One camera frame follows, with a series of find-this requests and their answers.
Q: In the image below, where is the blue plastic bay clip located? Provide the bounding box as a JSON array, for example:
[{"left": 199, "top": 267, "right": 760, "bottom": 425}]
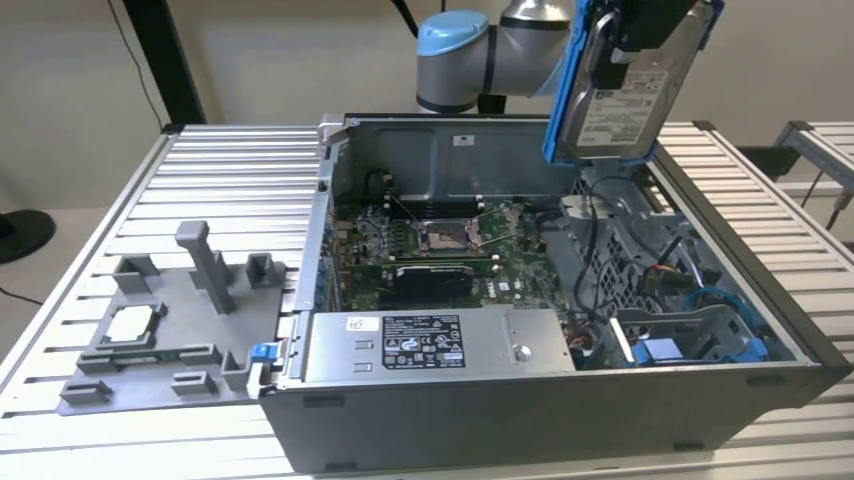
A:
[{"left": 629, "top": 338, "right": 690, "bottom": 365}]

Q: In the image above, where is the silver power supply unit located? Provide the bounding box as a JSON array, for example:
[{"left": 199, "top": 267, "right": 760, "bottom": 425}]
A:
[{"left": 291, "top": 307, "right": 580, "bottom": 380}]

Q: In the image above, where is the green motherboard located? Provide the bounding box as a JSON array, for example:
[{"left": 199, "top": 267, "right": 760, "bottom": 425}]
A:
[{"left": 325, "top": 193, "right": 570, "bottom": 314}]

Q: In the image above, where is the metal socket cover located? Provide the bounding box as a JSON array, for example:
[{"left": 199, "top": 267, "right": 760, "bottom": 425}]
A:
[{"left": 467, "top": 206, "right": 524, "bottom": 242}]

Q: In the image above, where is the silver CPU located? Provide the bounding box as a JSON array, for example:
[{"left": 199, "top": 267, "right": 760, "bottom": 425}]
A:
[{"left": 107, "top": 307, "right": 163, "bottom": 344}]

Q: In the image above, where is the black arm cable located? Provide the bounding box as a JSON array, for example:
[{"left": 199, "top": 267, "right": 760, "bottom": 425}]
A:
[{"left": 389, "top": 0, "right": 453, "bottom": 37}]

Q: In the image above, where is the long black wire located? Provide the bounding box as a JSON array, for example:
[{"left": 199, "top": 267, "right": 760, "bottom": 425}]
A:
[{"left": 572, "top": 172, "right": 644, "bottom": 322}]

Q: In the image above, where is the blue data wire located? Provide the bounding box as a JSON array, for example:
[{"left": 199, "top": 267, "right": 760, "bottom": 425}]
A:
[{"left": 685, "top": 283, "right": 757, "bottom": 322}]

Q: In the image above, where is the hard disk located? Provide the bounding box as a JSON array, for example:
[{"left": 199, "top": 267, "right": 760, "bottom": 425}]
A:
[{"left": 542, "top": 0, "right": 728, "bottom": 167}]

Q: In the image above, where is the grey parts rack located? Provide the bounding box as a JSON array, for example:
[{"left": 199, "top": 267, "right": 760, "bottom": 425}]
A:
[{"left": 58, "top": 219, "right": 299, "bottom": 417}]

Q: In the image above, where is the black upright post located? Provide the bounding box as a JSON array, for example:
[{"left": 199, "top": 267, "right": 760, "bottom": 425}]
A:
[{"left": 131, "top": 0, "right": 209, "bottom": 126}]

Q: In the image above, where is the yellow red power wire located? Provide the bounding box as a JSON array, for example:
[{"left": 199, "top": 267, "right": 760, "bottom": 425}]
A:
[{"left": 642, "top": 263, "right": 690, "bottom": 298}]

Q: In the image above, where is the black RAM slot bank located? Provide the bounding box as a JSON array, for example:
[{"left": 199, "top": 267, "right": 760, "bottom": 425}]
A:
[{"left": 391, "top": 197, "right": 485, "bottom": 218}]

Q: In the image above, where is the black graphics card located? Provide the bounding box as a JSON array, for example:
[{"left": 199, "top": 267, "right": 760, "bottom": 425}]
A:
[{"left": 381, "top": 263, "right": 480, "bottom": 310}]

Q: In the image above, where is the CPU socket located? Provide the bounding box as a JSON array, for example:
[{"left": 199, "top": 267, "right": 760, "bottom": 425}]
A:
[{"left": 413, "top": 219, "right": 484, "bottom": 257}]

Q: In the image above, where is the round black stand base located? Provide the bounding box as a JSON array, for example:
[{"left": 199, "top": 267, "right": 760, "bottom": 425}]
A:
[{"left": 0, "top": 209, "right": 58, "bottom": 265}]

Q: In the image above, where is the black floor cable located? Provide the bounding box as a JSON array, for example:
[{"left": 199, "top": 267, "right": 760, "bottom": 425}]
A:
[{"left": 0, "top": 286, "right": 43, "bottom": 306}]

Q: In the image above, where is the aluminium side table frame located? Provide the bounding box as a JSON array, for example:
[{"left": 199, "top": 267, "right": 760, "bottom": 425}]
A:
[{"left": 772, "top": 119, "right": 854, "bottom": 197}]

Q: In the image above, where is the blue case latch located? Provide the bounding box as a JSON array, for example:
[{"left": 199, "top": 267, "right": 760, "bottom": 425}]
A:
[{"left": 247, "top": 341, "right": 283, "bottom": 367}]

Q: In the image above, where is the dark grey PC case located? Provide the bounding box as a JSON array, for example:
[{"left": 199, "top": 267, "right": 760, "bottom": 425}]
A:
[{"left": 255, "top": 112, "right": 854, "bottom": 474}]

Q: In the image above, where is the grey metal disk bay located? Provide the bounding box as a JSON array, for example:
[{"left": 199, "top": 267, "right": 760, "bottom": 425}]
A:
[{"left": 541, "top": 164, "right": 804, "bottom": 362}]

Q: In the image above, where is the thin metal locking lever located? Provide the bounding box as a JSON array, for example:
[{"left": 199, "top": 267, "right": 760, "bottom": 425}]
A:
[{"left": 393, "top": 194, "right": 425, "bottom": 225}]

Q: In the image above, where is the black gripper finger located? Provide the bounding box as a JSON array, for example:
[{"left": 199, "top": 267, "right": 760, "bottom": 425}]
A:
[{"left": 596, "top": 46, "right": 633, "bottom": 92}]

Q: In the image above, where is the black hanging cable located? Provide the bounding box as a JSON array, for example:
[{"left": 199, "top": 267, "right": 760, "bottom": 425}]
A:
[{"left": 122, "top": 0, "right": 170, "bottom": 132}]

